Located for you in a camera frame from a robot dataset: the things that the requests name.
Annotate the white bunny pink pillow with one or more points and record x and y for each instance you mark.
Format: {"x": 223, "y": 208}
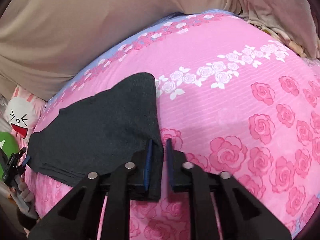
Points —
{"x": 23, "y": 112}

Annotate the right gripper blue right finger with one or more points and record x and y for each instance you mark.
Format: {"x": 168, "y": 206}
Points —
{"x": 170, "y": 169}

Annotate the beige headboard cover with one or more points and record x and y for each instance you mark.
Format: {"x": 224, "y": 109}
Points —
{"x": 45, "y": 43}

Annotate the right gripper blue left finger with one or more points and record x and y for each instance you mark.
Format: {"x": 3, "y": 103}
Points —
{"x": 147, "y": 165}

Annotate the person left hand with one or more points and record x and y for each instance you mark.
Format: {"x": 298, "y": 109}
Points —
{"x": 24, "y": 195}

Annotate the pink rose bed sheet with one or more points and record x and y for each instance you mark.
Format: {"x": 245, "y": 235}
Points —
{"x": 231, "y": 98}

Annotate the dark grey pants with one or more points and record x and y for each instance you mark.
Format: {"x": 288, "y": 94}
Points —
{"x": 100, "y": 133}

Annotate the pale floral blanket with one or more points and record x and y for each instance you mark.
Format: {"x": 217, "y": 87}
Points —
{"x": 288, "y": 21}

